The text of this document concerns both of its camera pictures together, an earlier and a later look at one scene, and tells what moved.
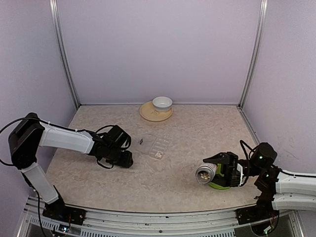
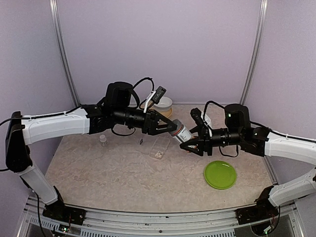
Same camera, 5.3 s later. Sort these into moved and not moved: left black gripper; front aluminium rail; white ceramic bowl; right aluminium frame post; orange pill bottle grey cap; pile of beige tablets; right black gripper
Moved: right black gripper; orange pill bottle grey cap; left black gripper
Not moved: front aluminium rail; pile of beige tablets; right aluminium frame post; white ceramic bowl
